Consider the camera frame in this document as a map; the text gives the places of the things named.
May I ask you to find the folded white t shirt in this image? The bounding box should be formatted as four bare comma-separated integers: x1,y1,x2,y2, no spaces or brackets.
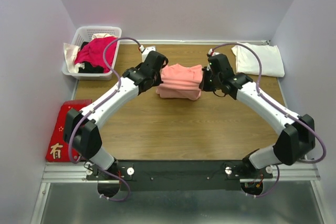
231,43,285,78

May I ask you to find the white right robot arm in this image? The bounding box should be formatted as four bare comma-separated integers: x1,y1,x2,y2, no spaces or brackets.
199,53,316,178

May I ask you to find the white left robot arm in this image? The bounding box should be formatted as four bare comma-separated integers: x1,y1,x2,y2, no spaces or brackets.
63,46,168,179

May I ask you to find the black garment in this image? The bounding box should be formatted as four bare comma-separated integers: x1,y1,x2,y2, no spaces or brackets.
75,41,105,74

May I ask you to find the magenta t shirt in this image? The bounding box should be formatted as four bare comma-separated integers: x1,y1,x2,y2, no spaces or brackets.
75,36,116,74

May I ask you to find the salmon pink t shirt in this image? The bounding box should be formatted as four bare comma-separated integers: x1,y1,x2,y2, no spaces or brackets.
156,64,203,101

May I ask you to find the white plastic laundry basket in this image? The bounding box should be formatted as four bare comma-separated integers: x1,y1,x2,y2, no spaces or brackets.
62,26,122,81

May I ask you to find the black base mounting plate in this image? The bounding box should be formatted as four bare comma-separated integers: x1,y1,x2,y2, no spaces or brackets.
86,158,274,193

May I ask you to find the cream white garment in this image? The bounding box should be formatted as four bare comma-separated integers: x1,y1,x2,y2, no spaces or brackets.
64,34,117,73

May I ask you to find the red printed cloth bag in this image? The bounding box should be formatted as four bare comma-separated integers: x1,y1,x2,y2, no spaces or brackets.
45,99,92,163

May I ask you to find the aluminium frame rail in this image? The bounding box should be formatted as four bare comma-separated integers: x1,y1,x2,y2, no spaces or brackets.
32,163,323,223

